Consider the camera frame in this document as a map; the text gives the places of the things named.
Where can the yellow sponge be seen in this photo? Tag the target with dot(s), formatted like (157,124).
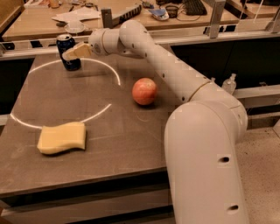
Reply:
(60,138)

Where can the clear bottle right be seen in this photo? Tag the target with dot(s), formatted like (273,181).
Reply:
(229,84)

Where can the blue pepsi can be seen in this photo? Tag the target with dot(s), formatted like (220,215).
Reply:
(65,42)

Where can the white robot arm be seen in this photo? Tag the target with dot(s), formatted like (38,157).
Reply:
(200,134)

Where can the blue white face mask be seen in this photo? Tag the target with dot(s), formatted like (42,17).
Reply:
(159,14)

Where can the grey metal post right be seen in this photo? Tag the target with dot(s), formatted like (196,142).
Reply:
(213,28)

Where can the upper drawer front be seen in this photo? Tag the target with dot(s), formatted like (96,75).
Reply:
(89,207)

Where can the grey metal post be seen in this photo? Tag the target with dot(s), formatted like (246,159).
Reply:
(213,28)
(107,19)

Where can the grey metal post left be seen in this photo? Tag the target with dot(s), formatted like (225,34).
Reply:
(107,19)

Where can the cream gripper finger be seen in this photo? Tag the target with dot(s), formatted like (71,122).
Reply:
(81,50)

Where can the black keyboard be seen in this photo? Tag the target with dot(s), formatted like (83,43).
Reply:
(194,8)

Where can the white round dish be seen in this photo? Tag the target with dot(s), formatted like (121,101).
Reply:
(75,27)

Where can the grey power strip box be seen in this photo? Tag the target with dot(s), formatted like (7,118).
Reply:
(126,14)

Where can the white papers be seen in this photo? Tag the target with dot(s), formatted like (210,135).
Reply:
(80,14)

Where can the red apple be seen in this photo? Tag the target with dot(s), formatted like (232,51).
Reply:
(144,91)

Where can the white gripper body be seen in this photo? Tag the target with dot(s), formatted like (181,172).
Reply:
(96,45)

